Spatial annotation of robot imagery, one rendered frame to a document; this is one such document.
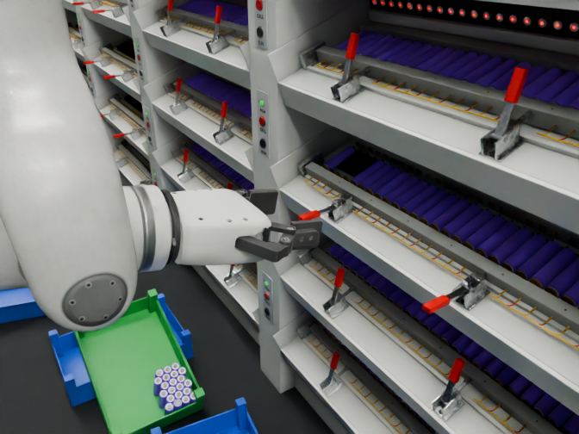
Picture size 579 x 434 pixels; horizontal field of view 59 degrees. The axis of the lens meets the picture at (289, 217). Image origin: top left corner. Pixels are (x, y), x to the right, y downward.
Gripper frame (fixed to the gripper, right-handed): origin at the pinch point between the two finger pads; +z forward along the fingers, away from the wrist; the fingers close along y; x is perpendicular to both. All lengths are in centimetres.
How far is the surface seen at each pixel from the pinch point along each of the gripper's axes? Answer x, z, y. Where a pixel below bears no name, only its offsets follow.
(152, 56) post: 4, 18, -100
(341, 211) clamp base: -6.3, 20.4, -13.4
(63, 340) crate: -65, -9, -72
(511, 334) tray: -8.0, 20.3, 19.3
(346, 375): -44, 33, -14
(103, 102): -25, 25, -170
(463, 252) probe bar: -3.2, 23.1, 8.2
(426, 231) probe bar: -3.2, 23.2, 1.5
